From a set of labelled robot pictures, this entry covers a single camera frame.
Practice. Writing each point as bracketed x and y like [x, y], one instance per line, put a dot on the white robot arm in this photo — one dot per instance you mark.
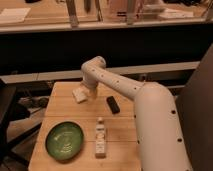
[159, 134]

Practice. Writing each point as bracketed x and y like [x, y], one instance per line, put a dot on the white bottle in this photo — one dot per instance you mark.
[100, 139]

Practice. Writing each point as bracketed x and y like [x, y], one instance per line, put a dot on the green plate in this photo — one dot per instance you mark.
[64, 141]

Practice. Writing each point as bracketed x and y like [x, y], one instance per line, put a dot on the black chair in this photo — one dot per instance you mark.
[9, 107]

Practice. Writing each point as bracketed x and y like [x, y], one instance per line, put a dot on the black rectangular block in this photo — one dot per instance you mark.
[113, 105]

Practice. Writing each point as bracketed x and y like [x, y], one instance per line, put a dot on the white paper sheet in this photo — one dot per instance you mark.
[13, 15]

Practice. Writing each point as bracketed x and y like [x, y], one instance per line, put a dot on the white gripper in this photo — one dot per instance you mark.
[90, 93]

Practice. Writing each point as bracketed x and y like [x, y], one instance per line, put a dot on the white sponge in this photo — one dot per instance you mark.
[79, 95]

